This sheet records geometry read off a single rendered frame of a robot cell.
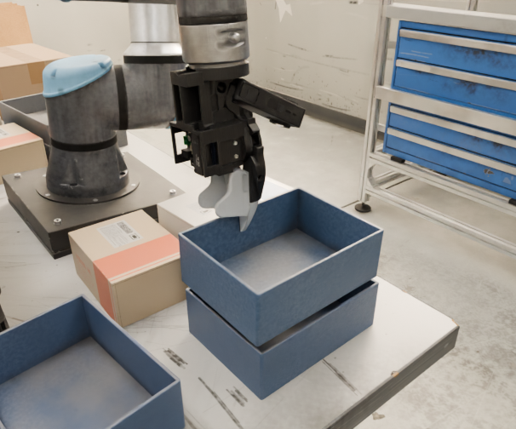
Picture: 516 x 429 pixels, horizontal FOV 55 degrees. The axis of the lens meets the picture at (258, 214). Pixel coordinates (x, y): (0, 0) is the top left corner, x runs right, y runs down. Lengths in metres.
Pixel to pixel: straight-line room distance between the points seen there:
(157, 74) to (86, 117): 0.14
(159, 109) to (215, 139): 0.37
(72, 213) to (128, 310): 0.27
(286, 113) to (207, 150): 0.12
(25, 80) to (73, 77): 0.70
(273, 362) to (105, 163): 0.52
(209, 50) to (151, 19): 0.39
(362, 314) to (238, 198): 0.22
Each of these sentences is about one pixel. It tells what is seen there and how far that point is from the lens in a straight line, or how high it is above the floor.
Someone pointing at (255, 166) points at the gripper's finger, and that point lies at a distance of 0.58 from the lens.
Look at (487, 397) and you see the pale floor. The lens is 1.67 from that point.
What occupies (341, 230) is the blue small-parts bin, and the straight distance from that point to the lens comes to 0.66.
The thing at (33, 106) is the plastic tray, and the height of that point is 0.77.
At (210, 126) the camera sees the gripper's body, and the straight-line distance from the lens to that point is 0.56.
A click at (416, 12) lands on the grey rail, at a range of 2.13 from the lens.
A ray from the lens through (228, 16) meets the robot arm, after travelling 0.55.
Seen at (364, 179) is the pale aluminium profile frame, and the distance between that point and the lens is 2.43.
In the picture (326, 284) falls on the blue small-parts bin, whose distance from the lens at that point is 0.57.
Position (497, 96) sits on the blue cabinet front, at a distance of 2.01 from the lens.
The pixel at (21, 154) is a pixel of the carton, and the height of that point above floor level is 0.75.
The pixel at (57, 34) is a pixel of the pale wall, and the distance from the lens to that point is 4.12.
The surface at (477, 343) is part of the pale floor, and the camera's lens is 1.83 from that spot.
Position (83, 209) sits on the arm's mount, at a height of 0.75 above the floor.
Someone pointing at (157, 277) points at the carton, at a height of 0.76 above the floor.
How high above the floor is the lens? 1.15
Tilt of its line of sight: 29 degrees down
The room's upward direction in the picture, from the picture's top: straight up
